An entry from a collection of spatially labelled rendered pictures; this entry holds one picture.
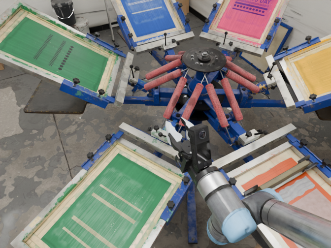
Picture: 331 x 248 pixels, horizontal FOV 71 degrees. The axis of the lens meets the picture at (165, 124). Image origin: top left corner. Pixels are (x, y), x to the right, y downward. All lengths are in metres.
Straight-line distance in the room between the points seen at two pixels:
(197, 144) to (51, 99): 1.61
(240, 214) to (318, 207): 1.04
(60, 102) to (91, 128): 1.08
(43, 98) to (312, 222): 1.90
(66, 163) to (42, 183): 0.30
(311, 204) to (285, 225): 0.95
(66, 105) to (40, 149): 1.19
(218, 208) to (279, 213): 0.15
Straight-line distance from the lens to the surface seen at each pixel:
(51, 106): 1.98
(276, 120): 3.27
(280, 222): 0.64
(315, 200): 1.59
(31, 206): 2.69
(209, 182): 0.58
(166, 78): 1.63
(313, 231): 0.58
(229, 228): 0.57
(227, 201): 0.57
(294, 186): 1.57
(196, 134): 0.57
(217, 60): 1.64
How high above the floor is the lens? 2.21
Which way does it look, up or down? 49 degrees down
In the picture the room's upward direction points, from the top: straight up
